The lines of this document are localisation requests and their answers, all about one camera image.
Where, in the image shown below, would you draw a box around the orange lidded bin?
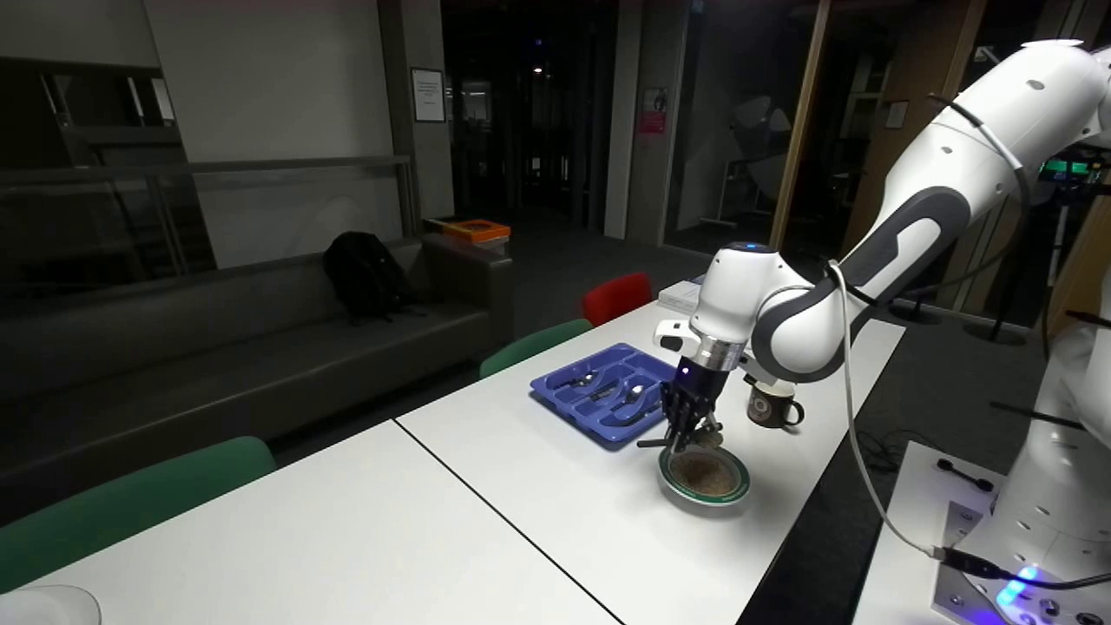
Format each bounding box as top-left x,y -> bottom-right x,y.
420,214 -> 516,342

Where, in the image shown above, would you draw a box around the red chair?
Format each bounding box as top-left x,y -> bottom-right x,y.
579,271 -> 661,329

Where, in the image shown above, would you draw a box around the glass balustrade with handrail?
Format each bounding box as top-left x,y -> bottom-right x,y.
0,152 -> 414,291

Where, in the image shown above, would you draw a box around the black dumbbell shaped tool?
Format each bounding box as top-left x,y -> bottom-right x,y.
934,460 -> 995,495

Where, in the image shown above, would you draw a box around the framed wall notice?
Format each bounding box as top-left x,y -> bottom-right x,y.
411,67 -> 448,125

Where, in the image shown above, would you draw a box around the robot cable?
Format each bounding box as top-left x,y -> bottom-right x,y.
825,256 -> 1111,594

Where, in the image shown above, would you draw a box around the brown cereal flakes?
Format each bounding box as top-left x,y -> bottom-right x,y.
674,452 -> 742,499

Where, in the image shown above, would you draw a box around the silver table knife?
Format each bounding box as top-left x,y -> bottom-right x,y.
593,371 -> 633,410

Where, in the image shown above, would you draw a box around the green rimmed white bowl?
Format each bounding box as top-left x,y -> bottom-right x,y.
655,446 -> 757,518

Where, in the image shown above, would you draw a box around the black backpack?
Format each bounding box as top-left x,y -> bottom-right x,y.
318,228 -> 417,323

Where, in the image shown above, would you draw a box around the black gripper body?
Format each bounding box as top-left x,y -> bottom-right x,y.
674,354 -> 735,405

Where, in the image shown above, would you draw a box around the dark ceramic mug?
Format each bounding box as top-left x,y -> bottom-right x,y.
742,376 -> 809,436

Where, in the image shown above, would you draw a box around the red wall sign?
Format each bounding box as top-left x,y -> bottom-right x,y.
634,84 -> 674,144

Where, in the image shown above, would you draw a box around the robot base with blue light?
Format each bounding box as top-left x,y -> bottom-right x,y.
934,508 -> 1111,625

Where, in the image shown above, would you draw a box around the green chair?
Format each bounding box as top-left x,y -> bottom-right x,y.
0,436 -> 278,596
476,317 -> 596,383

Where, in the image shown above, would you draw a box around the blue plastic cutlery tray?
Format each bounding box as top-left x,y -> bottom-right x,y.
528,342 -> 681,452

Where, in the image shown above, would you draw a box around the grey sofa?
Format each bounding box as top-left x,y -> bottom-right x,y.
0,235 -> 516,523

